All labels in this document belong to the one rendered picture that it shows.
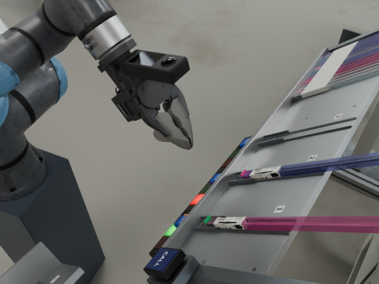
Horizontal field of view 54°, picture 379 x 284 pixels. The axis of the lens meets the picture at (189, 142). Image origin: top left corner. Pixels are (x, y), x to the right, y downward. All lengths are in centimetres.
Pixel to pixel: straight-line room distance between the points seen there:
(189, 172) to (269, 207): 107
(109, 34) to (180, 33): 179
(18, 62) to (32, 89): 22
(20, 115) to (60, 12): 27
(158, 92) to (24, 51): 22
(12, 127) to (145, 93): 32
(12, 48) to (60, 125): 124
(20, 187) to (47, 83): 24
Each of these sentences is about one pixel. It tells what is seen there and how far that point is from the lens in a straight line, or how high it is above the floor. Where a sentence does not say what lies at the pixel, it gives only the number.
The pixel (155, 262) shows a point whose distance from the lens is 52.
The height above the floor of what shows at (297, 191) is 83.
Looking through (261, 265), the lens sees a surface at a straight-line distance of 46.
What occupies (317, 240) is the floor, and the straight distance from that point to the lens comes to 150.
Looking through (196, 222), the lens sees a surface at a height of 72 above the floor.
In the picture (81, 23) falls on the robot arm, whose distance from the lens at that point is 63.
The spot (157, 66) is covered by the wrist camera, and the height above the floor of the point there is 92.
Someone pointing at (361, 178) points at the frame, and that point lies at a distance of 129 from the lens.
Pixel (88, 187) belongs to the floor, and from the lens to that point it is 160.
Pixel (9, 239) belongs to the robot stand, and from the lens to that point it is 110.
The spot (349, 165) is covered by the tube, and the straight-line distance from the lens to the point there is 52.
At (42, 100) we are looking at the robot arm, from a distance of 87.
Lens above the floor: 126
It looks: 48 degrees down
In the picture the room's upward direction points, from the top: straight up
